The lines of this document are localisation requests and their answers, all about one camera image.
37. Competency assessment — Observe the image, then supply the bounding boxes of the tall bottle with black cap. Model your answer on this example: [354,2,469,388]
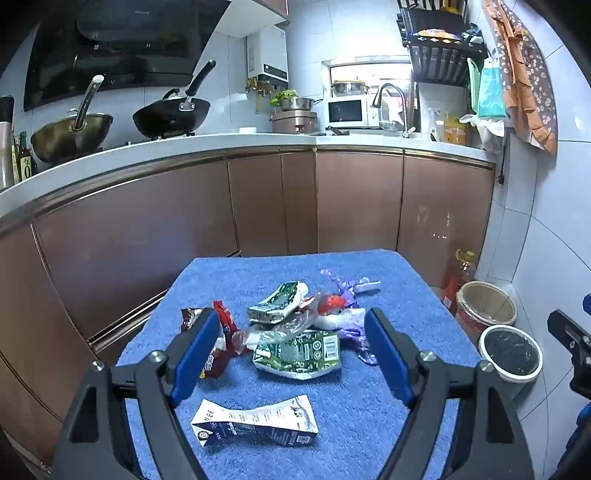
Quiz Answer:
[0,95,16,190]

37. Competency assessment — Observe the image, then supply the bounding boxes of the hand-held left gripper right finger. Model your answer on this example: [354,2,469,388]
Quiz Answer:
[364,307,536,480]

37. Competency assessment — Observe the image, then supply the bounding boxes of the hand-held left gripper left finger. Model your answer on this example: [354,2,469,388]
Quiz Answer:
[53,308,221,480]

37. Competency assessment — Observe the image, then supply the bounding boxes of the steel saucepan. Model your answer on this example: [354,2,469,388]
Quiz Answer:
[279,96,324,112]

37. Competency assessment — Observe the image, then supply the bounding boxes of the red snack wrapper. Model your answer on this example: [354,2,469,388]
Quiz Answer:
[199,300,240,380]

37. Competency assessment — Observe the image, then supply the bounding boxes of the wall cabinet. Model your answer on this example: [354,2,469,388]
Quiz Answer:
[217,0,291,38]

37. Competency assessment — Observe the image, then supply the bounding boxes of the white trash bin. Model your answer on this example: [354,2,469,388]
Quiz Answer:
[479,324,543,383]

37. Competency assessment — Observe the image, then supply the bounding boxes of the yellow detergent bottle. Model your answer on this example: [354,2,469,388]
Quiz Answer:
[443,111,469,146]

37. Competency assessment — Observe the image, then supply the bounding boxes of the steel faucet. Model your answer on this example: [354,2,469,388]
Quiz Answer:
[370,83,411,136]

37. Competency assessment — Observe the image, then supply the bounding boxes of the beige trash bin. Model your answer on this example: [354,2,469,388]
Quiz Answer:
[455,281,517,342]

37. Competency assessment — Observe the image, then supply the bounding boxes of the blue towel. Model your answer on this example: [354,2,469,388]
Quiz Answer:
[115,249,483,480]

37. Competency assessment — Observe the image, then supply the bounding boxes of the steel pot with lid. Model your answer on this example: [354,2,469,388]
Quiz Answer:
[331,79,370,97]

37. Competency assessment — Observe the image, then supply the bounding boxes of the white microwave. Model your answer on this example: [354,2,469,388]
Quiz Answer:
[328,96,380,128]

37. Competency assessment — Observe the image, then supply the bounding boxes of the copper-coloured cooker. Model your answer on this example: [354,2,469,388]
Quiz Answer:
[271,110,318,134]

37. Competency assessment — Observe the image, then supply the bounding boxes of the steel wok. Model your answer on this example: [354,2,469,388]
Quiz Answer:
[30,75,114,164]

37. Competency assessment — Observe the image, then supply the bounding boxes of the crushed green carton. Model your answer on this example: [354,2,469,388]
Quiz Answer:
[247,281,309,324]

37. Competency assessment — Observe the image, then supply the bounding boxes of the black wok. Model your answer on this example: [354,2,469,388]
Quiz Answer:
[132,60,217,139]

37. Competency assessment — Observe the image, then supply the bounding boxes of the teal bag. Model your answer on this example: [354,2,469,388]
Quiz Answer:
[478,55,508,118]

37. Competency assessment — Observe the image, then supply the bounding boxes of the purple wrapper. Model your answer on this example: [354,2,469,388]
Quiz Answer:
[321,269,358,310]
[339,328,379,365]

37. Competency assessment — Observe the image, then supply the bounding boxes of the brown snack wrapper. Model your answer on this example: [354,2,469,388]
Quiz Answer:
[181,308,206,333]

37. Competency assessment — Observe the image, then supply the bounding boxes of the black power plug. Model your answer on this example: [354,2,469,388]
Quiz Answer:
[495,129,509,185]

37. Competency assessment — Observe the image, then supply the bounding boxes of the black dish rack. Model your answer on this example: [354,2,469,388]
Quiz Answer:
[396,0,490,86]

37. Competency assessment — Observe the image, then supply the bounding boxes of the black range hood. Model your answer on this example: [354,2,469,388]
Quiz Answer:
[23,0,232,112]

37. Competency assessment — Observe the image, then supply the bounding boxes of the white water heater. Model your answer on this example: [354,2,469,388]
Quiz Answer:
[246,25,289,90]

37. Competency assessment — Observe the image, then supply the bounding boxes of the cooking oil bottle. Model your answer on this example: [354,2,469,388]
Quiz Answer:
[442,249,477,315]

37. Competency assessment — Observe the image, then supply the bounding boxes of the white and navy milk carton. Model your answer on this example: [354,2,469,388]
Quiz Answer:
[191,394,319,449]

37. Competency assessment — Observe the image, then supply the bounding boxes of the red and clear wrapper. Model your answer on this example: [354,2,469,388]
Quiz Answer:
[314,293,347,319]

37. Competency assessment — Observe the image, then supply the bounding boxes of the white plastic bag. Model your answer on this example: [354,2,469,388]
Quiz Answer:
[459,113,509,153]

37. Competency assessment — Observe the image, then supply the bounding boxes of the light green bag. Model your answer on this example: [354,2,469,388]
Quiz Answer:
[467,58,483,109]

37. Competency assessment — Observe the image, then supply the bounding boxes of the orange floral apron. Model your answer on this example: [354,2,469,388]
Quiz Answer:
[482,0,558,153]

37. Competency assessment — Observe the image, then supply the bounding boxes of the clear plastic wrapper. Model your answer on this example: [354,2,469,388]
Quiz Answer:
[231,318,315,356]

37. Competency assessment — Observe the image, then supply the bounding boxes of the brown kitchen base cabinets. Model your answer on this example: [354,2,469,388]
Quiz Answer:
[0,143,497,467]

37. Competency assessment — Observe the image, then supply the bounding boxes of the white tissue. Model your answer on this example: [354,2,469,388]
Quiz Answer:
[318,308,368,330]

